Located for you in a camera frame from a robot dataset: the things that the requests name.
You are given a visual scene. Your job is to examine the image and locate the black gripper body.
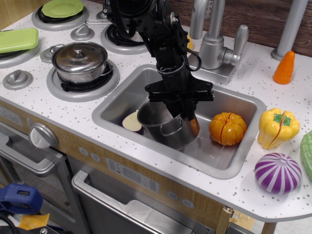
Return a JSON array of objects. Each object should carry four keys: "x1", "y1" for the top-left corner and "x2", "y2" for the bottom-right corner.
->
[{"x1": 145, "y1": 58, "x2": 214, "y2": 104}]

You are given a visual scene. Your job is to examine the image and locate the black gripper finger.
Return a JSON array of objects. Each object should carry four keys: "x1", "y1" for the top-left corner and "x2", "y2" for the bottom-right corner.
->
[
  {"x1": 164, "y1": 101, "x2": 183, "y2": 117},
  {"x1": 181, "y1": 98, "x2": 197, "y2": 121}
]

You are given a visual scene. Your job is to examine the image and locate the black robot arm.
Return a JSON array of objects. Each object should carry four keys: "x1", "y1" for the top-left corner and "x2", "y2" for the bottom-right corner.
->
[{"x1": 103, "y1": 0, "x2": 214, "y2": 120}]

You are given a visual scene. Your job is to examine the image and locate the grey sink basin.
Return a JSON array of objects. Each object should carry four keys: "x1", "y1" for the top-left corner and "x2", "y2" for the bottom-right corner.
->
[{"x1": 92, "y1": 64, "x2": 266, "y2": 179}]

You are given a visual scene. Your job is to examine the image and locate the lidded steel pot front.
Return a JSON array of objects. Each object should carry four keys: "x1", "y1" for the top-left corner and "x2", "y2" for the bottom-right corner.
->
[{"x1": 52, "y1": 42, "x2": 113, "y2": 84}]

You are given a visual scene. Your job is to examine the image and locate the yellow toy corn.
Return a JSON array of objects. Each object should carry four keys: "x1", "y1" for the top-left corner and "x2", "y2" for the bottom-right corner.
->
[{"x1": 187, "y1": 35, "x2": 194, "y2": 50}]

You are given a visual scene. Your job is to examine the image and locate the orange toy pumpkin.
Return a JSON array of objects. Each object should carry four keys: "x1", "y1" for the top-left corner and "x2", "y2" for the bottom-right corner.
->
[{"x1": 209, "y1": 112, "x2": 247, "y2": 146}]

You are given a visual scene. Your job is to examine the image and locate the toy eggplant half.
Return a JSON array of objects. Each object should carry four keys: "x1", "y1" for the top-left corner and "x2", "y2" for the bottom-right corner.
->
[{"x1": 122, "y1": 110, "x2": 143, "y2": 133}]

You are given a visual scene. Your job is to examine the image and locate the silver toy faucet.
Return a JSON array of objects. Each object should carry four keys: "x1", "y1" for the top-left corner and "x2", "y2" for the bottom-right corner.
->
[{"x1": 189, "y1": 0, "x2": 249, "y2": 85}]

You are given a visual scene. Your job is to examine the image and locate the back right stove burner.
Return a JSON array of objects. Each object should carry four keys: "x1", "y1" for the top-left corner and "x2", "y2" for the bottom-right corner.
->
[{"x1": 100, "y1": 25, "x2": 148, "y2": 55}]

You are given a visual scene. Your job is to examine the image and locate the stove burner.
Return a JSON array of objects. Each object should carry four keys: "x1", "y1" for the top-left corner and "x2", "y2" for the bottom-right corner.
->
[
  {"x1": 100, "y1": 25, "x2": 148, "y2": 55},
  {"x1": 31, "y1": 7, "x2": 89, "y2": 31},
  {"x1": 0, "y1": 40, "x2": 40, "y2": 68},
  {"x1": 46, "y1": 61, "x2": 120, "y2": 102}
]

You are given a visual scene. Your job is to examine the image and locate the front right stove burner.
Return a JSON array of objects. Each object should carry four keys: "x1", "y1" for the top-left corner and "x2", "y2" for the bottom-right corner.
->
[{"x1": 46, "y1": 61, "x2": 120, "y2": 102}]

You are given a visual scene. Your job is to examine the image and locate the yellow toy bell pepper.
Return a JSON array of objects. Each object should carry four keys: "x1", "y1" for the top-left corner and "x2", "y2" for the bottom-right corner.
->
[{"x1": 257, "y1": 108, "x2": 300, "y2": 149}]

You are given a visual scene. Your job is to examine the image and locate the orange toy carrot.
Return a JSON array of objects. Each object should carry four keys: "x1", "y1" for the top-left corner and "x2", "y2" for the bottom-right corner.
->
[{"x1": 273, "y1": 51, "x2": 295, "y2": 84}]

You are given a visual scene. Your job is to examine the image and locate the grey stove knob back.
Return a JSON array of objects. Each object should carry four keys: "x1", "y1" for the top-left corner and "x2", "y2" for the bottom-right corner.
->
[{"x1": 96, "y1": 8, "x2": 108, "y2": 20}]

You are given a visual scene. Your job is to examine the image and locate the grey stove knob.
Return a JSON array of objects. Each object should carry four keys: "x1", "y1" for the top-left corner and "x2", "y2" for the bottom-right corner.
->
[
  {"x1": 2, "y1": 70, "x2": 33, "y2": 90},
  {"x1": 96, "y1": 8, "x2": 108, "y2": 20},
  {"x1": 70, "y1": 24, "x2": 95, "y2": 41}
]

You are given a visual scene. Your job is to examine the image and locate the lidded steel saucepan back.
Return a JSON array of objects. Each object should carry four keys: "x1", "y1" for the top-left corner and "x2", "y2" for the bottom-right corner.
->
[{"x1": 85, "y1": 19, "x2": 113, "y2": 25}]

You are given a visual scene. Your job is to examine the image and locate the grey stove knob middle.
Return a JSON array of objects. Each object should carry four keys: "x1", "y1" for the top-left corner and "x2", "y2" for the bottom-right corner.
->
[{"x1": 70, "y1": 24, "x2": 95, "y2": 41}]

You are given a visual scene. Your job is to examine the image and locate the purple striped toy onion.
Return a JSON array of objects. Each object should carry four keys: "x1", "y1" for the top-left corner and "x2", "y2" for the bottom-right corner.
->
[{"x1": 254, "y1": 153, "x2": 302, "y2": 195}]

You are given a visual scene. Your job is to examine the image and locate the green toy vegetable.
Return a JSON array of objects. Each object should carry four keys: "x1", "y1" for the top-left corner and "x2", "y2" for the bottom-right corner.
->
[{"x1": 300, "y1": 131, "x2": 312, "y2": 180}]

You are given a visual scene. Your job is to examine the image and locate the grey vertical pole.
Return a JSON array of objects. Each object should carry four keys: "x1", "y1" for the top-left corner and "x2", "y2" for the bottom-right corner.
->
[{"x1": 271, "y1": 0, "x2": 308, "y2": 61}]

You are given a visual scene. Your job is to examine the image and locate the grey stove knob hidden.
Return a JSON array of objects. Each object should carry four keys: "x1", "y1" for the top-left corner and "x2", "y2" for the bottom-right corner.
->
[{"x1": 40, "y1": 47, "x2": 59, "y2": 64}]

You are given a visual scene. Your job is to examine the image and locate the grey oven dial knob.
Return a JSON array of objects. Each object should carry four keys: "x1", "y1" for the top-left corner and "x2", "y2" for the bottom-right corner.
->
[{"x1": 28, "y1": 122, "x2": 58, "y2": 149}]

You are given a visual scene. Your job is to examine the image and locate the round green plate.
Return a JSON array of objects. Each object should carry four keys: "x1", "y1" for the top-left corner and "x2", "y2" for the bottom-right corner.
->
[{"x1": 41, "y1": 0, "x2": 84, "y2": 18}]

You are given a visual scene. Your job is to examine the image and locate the back left stove burner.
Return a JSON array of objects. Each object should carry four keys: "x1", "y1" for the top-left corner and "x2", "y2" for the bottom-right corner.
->
[{"x1": 31, "y1": 7, "x2": 89, "y2": 31}]

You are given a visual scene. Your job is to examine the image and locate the front left stove burner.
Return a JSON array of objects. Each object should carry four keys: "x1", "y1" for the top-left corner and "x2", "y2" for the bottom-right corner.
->
[{"x1": 0, "y1": 40, "x2": 40, "y2": 68}]

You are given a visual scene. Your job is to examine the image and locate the grey stove knob left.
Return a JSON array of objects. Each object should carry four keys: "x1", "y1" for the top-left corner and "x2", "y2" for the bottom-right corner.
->
[{"x1": 2, "y1": 70, "x2": 33, "y2": 90}]

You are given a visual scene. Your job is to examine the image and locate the green rectangular lid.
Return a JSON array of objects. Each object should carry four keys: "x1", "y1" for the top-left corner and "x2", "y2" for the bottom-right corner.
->
[{"x1": 0, "y1": 28, "x2": 39, "y2": 54}]

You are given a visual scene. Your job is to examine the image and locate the orange tape piece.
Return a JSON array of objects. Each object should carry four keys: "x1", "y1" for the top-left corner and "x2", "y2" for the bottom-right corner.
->
[{"x1": 19, "y1": 214, "x2": 50, "y2": 230}]

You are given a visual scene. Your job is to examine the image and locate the grey dishwasher door handle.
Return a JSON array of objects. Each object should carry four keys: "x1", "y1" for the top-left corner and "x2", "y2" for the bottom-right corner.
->
[{"x1": 71, "y1": 170, "x2": 215, "y2": 234}]

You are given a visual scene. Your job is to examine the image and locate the grey oven door handle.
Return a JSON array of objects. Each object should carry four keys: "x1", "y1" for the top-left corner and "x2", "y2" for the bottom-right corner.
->
[{"x1": 0, "y1": 136, "x2": 68, "y2": 178}]

